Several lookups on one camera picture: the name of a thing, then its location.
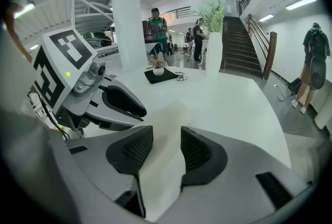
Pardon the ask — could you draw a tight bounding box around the long tube ceiling light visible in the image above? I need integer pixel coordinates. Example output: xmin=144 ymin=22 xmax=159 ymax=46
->
xmin=258 ymin=13 xmax=275 ymax=23
xmin=285 ymin=0 xmax=319 ymax=11
xmin=14 ymin=3 xmax=36 ymax=19

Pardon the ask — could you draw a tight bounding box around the white flower bouquet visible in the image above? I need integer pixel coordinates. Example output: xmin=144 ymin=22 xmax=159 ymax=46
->
xmin=192 ymin=0 xmax=226 ymax=33

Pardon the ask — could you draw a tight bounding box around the white ribbed vase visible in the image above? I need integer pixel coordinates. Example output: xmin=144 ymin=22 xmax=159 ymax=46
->
xmin=205 ymin=32 xmax=224 ymax=76

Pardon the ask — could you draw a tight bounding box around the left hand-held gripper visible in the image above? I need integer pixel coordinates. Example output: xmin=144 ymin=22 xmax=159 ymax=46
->
xmin=32 ymin=29 xmax=148 ymax=131

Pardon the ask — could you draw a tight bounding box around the brown wooden newel post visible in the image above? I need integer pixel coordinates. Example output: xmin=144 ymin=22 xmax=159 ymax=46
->
xmin=262 ymin=31 xmax=278 ymax=81

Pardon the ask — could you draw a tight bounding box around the person's left forearm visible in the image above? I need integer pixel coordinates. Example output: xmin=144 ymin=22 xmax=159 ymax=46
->
xmin=4 ymin=3 xmax=33 ymax=63

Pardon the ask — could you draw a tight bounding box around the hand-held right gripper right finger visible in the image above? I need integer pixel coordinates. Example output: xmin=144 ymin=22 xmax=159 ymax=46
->
xmin=165 ymin=126 xmax=312 ymax=222

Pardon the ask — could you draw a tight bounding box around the person's grey shirt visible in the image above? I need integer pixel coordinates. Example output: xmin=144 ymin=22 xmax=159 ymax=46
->
xmin=0 ymin=108 xmax=78 ymax=224

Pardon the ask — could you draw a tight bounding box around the grey rectangular case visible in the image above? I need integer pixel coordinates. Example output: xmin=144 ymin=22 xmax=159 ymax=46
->
xmin=137 ymin=100 xmax=194 ymax=221

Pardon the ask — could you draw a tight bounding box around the black floor cable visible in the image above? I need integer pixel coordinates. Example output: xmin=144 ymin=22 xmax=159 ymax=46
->
xmin=276 ymin=85 xmax=294 ymax=102

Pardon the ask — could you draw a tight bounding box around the black square mat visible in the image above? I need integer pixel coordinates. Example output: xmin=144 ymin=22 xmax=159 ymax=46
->
xmin=144 ymin=67 xmax=180 ymax=85

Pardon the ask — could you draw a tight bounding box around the dark staircase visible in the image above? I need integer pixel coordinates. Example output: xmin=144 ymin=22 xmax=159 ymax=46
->
xmin=220 ymin=16 xmax=264 ymax=79

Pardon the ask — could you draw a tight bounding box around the white rectangular table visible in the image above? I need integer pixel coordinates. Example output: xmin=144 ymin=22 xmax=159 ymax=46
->
xmin=103 ymin=66 xmax=292 ymax=170

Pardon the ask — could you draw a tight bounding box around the white curved column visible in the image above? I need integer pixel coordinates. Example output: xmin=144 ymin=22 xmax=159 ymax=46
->
xmin=112 ymin=0 xmax=146 ymax=74

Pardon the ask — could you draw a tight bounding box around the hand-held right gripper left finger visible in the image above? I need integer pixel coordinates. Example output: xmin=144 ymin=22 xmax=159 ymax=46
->
xmin=64 ymin=125 xmax=154 ymax=218

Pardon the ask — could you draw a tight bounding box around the white metal shelf rack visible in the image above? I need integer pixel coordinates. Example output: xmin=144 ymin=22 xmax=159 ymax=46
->
xmin=72 ymin=0 xmax=120 ymax=58

